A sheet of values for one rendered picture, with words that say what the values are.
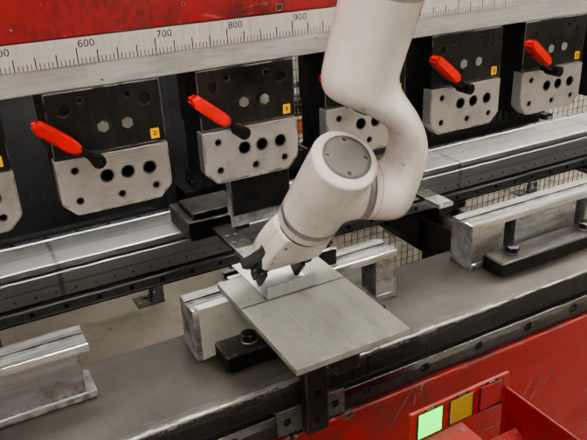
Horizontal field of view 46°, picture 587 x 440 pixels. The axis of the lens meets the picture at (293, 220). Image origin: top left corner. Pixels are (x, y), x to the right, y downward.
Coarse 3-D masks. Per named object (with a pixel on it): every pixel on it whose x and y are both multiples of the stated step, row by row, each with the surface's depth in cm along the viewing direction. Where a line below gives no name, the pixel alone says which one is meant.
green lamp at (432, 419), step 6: (438, 408) 105; (426, 414) 104; (432, 414) 105; (438, 414) 105; (420, 420) 104; (426, 420) 104; (432, 420) 105; (438, 420) 106; (420, 426) 104; (426, 426) 105; (432, 426) 106; (438, 426) 106; (420, 432) 105; (426, 432) 106; (432, 432) 106; (420, 438) 105
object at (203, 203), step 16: (224, 192) 134; (176, 208) 131; (192, 208) 128; (208, 208) 127; (224, 208) 128; (176, 224) 132; (192, 224) 125; (208, 224) 126; (224, 224) 128; (192, 240) 126; (224, 240) 122; (240, 240) 121; (240, 256) 116
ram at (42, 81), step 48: (0, 0) 78; (48, 0) 81; (96, 0) 83; (144, 0) 86; (192, 0) 89; (240, 0) 92; (288, 0) 95; (336, 0) 99; (576, 0) 121; (240, 48) 94; (288, 48) 98; (0, 96) 82
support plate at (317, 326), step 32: (224, 288) 107; (320, 288) 106; (352, 288) 106; (256, 320) 98; (288, 320) 98; (320, 320) 98; (352, 320) 97; (384, 320) 97; (288, 352) 91; (320, 352) 91; (352, 352) 91
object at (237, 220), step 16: (256, 176) 106; (272, 176) 108; (288, 176) 109; (240, 192) 106; (256, 192) 107; (272, 192) 109; (240, 208) 107; (256, 208) 108; (272, 208) 111; (240, 224) 109
